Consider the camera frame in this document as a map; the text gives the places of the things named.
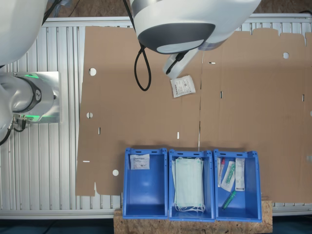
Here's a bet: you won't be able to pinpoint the white printed cotton packet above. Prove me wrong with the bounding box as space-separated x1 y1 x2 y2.
170 75 196 99
129 154 151 171

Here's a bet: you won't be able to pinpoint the brown cardboard sheet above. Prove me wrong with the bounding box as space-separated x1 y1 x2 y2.
75 25 312 204

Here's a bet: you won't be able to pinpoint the pale green face mask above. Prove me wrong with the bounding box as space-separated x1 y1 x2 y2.
175 157 205 207
171 156 207 213

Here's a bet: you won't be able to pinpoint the packed red-capped tube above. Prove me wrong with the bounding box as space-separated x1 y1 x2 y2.
217 157 226 188

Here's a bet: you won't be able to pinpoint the packed green syringes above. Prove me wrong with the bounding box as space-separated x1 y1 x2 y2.
220 160 236 192

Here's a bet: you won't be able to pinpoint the blue plastic bin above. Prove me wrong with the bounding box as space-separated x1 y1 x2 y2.
214 149 263 223
122 147 169 218
168 149 216 222

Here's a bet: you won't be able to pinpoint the long white printed packet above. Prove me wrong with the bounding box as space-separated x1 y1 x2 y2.
234 157 246 192

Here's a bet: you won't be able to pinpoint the loose green tube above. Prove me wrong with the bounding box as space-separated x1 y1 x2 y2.
221 190 237 211

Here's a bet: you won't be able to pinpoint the chipboard wooden block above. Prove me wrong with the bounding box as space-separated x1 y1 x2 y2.
113 194 273 234

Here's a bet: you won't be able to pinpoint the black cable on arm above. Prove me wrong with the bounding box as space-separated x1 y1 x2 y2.
122 0 184 92

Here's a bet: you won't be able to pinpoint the thin black cable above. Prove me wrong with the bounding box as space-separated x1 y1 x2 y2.
41 0 63 26

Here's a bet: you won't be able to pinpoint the black base cable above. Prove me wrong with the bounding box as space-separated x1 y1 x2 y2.
0 116 27 146

